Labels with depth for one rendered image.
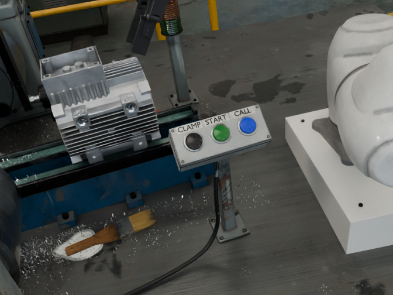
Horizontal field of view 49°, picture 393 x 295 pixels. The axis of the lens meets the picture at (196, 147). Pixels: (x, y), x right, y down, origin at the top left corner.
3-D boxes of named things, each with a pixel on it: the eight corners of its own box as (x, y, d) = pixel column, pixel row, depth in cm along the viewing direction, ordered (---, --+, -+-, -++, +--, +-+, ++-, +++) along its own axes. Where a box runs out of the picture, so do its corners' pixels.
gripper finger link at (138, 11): (136, 8, 82) (135, 6, 83) (126, 42, 86) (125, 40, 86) (151, 12, 84) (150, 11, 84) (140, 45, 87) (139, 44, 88)
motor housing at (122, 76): (78, 180, 94) (48, 106, 82) (69, 134, 108) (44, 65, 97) (166, 153, 97) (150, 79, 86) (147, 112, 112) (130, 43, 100)
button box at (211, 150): (179, 172, 79) (180, 166, 74) (167, 137, 80) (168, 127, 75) (266, 147, 81) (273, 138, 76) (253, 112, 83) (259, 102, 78)
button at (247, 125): (241, 137, 77) (242, 134, 75) (235, 122, 78) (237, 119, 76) (257, 133, 78) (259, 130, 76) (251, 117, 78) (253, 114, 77)
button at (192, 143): (188, 153, 76) (188, 150, 74) (182, 137, 76) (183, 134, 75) (204, 148, 76) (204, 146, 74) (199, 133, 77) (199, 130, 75)
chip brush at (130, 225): (68, 261, 92) (67, 259, 91) (64, 245, 96) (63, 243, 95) (158, 223, 97) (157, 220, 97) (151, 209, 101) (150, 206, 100)
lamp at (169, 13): (161, 21, 118) (158, 5, 115) (156, 14, 122) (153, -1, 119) (182, 17, 118) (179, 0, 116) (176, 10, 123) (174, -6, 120)
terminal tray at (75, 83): (53, 112, 88) (41, 81, 83) (50, 88, 96) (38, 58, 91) (111, 96, 90) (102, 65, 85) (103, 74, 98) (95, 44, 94)
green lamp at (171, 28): (164, 37, 120) (161, 21, 118) (159, 30, 125) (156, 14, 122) (185, 32, 121) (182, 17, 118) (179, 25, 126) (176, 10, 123)
